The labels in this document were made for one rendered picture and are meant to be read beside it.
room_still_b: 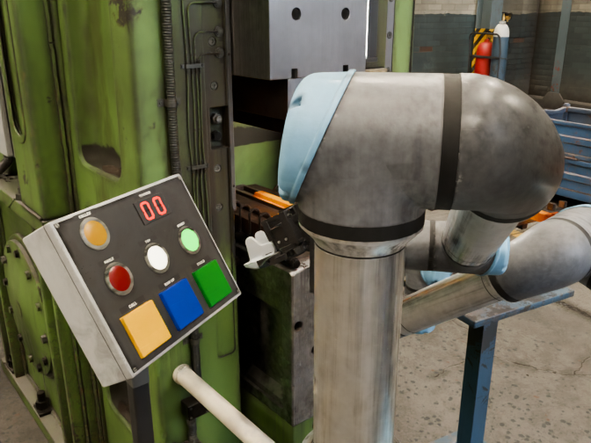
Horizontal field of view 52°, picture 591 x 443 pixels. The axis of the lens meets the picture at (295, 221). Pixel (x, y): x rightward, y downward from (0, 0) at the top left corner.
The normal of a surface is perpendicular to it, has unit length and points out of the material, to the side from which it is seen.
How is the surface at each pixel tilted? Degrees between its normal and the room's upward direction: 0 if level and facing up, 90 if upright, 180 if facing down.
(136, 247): 60
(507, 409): 0
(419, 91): 37
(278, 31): 90
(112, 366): 90
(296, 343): 90
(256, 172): 90
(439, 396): 0
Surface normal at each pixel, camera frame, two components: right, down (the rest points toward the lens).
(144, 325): 0.78, -0.35
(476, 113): -0.12, -0.23
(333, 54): 0.63, 0.25
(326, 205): -0.56, 0.30
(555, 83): -0.88, 0.15
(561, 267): 0.00, 0.22
